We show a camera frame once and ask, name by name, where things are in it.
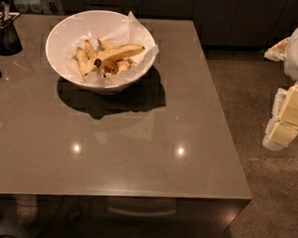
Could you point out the large top yellow banana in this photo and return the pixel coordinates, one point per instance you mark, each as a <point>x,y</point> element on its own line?
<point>118,52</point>

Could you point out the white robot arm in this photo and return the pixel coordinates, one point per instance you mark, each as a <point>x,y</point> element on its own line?
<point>286,51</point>

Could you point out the bruised bottom banana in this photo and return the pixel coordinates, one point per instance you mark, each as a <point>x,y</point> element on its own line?
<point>117,66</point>

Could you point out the back small yellow banana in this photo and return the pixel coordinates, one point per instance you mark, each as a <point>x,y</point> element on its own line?
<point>104,44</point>

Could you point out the small yellow banana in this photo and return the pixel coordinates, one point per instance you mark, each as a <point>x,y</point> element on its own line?
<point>89,49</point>
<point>82,60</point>
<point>104,44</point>

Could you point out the white ceramic bowl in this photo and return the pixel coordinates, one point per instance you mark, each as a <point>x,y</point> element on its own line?
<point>56,44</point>

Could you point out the middle small yellow banana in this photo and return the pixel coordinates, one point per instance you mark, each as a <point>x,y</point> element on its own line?
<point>89,49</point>

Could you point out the left small yellow banana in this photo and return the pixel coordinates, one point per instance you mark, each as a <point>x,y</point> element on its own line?
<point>82,60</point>

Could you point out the black mesh pen holder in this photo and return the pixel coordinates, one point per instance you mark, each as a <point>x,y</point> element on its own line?
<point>10,43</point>

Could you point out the drawer handle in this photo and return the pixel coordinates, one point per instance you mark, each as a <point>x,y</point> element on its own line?
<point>141,213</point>

